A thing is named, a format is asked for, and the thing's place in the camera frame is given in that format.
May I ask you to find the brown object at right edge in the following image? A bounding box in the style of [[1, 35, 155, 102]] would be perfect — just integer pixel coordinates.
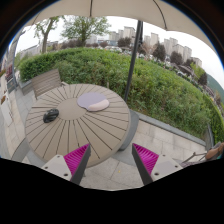
[[181, 141, 224, 165]]

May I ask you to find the black umbrella pole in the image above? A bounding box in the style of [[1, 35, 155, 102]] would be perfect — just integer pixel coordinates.
[[124, 20, 143, 102]]

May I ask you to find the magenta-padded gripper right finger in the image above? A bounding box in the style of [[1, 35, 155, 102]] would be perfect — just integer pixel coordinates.
[[132, 143, 182, 185]]

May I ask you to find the purple mouse pad wrist rest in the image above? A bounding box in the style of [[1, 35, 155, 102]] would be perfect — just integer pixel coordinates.
[[77, 92, 109, 112]]

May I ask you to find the slatted outdoor chair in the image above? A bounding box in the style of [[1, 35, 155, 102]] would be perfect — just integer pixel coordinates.
[[31, 69, 66, 98]]

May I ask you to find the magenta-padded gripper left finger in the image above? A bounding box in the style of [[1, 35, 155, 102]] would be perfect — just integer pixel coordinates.
[[42, 144, 91, 185]]

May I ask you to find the beige patio umbrella canopy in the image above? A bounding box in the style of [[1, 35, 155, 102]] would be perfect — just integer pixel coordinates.
[[26, 0, 215, 51]]

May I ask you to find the round slatted patio table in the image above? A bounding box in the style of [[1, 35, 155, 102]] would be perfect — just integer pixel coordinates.
[[25, 84, 130, 166]]

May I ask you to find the grey umbrella base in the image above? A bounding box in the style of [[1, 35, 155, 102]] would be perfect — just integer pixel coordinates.
[[119, 110, 139, 151]]

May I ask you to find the black computer mouse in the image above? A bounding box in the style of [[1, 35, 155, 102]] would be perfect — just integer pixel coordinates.
[[43, 109, 59, 123]]

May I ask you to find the green hedge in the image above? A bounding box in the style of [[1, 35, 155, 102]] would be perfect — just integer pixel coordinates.
[[19, 48, 224, 142]]

